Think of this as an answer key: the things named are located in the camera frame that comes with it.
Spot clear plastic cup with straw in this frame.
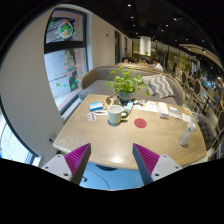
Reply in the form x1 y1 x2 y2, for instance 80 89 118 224
191 108 199 123

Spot blue white small packet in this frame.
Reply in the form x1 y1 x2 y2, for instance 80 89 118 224
169 106 181 119

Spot white ceramic mug green handle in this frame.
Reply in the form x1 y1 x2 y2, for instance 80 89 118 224
108 105 128 125

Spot window with christmas stickers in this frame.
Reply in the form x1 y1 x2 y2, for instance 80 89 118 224
44 8 88 114

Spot grey zigzag cushion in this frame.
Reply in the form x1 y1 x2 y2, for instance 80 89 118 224
142 75 174 99

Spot white paper napkin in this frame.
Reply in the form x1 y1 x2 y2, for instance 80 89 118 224
182 113 192 123

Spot person in white shirt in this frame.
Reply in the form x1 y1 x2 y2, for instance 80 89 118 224
152 58 163 71

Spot blue and white card box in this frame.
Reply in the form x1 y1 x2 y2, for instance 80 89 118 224
89 102 103 111

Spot white printed leaflet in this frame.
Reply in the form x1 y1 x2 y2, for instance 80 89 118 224
134 100 158 112

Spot round red coaster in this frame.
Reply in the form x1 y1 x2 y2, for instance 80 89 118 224
134 118 147 128

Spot white orange carton box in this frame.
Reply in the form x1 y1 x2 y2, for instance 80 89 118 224
158 102 169 119

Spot green potted plant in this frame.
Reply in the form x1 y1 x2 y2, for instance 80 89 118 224
107 66 146 104

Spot small pill blister pack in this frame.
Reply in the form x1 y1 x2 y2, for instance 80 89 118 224
87 112 96 121

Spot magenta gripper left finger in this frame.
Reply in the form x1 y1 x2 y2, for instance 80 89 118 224
64 143 91 185

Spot clear plastic water bottle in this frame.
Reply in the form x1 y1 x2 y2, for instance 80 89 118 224
178 123 196 145

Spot grey curved sofa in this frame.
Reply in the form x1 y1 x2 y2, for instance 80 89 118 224
79 65 185 106

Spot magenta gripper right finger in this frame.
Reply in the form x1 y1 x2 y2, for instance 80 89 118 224
132 143 160 185

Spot wooden chair grey upholstery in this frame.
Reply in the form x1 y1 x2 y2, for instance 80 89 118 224
190 79 203 106

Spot light blue small box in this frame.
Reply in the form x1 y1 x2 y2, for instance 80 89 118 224
125 101 133 113

